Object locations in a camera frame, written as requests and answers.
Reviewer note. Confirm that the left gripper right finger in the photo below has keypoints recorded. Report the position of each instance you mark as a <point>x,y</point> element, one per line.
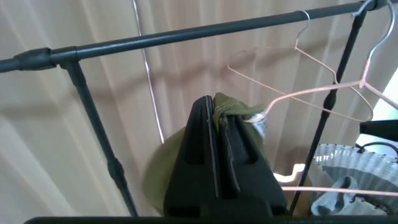
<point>255,183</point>

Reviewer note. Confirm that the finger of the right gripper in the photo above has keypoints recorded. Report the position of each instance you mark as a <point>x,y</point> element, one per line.
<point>382,130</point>

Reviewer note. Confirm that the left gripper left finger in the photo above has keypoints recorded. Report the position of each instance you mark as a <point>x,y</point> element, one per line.
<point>189,186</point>

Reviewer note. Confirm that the green printed sleeveless shirt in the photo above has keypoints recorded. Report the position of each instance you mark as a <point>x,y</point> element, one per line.
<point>161,174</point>

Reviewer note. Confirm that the white laundry basket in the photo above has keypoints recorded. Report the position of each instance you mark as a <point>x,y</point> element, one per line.
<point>367,165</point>

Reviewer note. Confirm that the pale grey garment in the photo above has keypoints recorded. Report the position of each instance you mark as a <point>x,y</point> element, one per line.
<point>335,202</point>

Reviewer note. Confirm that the beige curtain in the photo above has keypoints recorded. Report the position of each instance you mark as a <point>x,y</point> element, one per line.
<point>46,140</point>

